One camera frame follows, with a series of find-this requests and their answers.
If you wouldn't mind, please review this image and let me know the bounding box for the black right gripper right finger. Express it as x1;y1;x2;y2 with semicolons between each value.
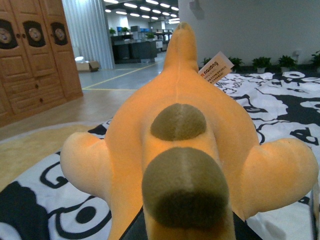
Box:
233;213;262;240

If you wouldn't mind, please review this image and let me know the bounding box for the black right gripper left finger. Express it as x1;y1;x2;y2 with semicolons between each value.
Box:
121;207;147;240

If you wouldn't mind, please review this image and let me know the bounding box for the orange plush dinosaur toy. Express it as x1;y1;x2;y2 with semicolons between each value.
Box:
60;22;319;240

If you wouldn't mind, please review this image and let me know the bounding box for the black white patterned bedspread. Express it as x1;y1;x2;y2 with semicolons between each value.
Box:
0;71;320;240

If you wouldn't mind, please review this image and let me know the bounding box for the yellow fluffy rug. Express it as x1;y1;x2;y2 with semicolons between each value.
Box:
0;122;96;190

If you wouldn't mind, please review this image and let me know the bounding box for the paper hang tag on toy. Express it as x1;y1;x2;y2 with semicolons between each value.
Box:
198;51;234;85

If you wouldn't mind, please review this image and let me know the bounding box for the cardboard box on floor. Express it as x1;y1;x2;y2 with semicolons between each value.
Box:
75;56;100;72

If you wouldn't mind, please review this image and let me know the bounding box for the wooden wardrobe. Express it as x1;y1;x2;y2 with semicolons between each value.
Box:
0;0;83;126

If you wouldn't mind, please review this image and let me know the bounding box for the grey curtain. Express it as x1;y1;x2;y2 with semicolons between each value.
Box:
62;0;115;69

